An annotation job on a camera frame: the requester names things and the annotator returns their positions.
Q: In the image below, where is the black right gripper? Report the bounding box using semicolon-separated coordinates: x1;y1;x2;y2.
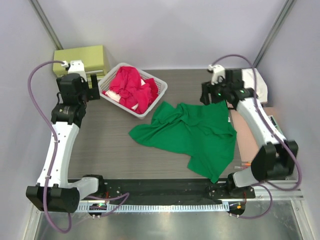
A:
199;76;230;106

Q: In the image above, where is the white plastic laundry basket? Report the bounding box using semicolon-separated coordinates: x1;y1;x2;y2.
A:
98;63;168;119

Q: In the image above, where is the green t shirt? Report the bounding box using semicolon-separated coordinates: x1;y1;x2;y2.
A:
128;101;237;183

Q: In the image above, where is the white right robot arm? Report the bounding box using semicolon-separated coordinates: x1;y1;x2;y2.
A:
200;64;298;198

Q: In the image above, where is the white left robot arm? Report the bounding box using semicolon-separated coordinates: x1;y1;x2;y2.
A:
26;73;106;213

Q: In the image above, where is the red t shirt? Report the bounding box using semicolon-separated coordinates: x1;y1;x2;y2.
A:
108;66;159;114

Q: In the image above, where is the yellow green drawer cabinet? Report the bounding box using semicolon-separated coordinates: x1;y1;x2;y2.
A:
53;45;111;77

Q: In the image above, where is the white folded t shirt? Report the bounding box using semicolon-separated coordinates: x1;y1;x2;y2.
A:
241;68;268;104

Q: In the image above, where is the pink desk mat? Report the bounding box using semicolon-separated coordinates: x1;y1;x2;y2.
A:
230;110;260;162

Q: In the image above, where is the teal paperback book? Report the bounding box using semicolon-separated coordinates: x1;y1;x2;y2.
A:
268;115;283;135

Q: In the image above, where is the blue marker pen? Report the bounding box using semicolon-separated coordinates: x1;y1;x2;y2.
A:
234;165;250;170

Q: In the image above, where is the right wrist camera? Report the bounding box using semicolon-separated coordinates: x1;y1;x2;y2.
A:
207;64;226;85

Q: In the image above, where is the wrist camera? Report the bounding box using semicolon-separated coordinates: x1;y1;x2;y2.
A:
61;60;87;82
207;64;226;85

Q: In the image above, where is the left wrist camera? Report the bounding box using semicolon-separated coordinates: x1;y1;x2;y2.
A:
61;60;87;82

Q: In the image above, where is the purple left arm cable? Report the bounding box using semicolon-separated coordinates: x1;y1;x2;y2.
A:
27;60;130;233

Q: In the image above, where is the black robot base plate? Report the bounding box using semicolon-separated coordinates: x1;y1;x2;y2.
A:
80;178;256;205

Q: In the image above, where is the aluminium slotted rail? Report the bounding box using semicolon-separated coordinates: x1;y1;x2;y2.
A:
75;202;230;214

